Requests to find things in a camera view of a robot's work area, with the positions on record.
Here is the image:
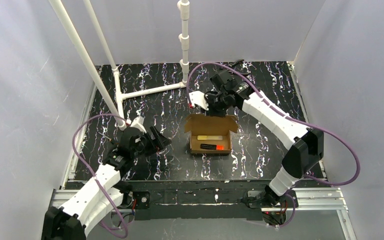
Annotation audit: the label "brown cardboard paper box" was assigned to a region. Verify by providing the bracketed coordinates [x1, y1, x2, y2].
[184, 114, 239, 155]

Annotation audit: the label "black orange highlighter marker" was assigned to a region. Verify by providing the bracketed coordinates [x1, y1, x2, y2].
[200, 143, 224, 151]

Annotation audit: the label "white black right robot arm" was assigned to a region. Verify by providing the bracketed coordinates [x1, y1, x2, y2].
[204, 70, 324, 201]

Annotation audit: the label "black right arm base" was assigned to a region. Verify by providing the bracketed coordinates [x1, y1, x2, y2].
[237, 186, 299, 228]

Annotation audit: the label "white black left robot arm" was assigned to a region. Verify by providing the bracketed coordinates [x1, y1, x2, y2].
[41, 126, 172, 240]

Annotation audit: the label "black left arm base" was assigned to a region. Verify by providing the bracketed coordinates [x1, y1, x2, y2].
[117, 191, 151, 210]

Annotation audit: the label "black pliers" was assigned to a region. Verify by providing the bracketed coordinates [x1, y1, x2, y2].
[228, 59, 250, 77]

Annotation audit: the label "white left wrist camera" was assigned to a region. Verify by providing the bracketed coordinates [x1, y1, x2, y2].
[125, 116, 147, 135]

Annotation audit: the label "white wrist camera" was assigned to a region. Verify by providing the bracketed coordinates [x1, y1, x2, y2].
[125, 116, 147, 135]
[188, 91, 209, 111]

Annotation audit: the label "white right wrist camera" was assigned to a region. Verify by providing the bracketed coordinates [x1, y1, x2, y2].
[188, 91, 209, 111]

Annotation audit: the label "white PVC pipe frame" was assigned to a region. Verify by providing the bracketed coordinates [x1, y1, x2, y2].
[50, 0, 191, 118]

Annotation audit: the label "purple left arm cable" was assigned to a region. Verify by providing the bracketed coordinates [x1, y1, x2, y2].
[72, 113, 130, 239]

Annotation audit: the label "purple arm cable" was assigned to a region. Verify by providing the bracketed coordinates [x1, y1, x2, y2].
[185, 62, 362, 229]
[72, 113, 130, 239]

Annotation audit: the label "aluminium rail frame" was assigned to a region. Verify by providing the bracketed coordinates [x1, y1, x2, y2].
[41, 82, 349, 240]

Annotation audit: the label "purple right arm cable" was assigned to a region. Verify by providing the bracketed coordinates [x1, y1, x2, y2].
[185, 62, 362, 229]

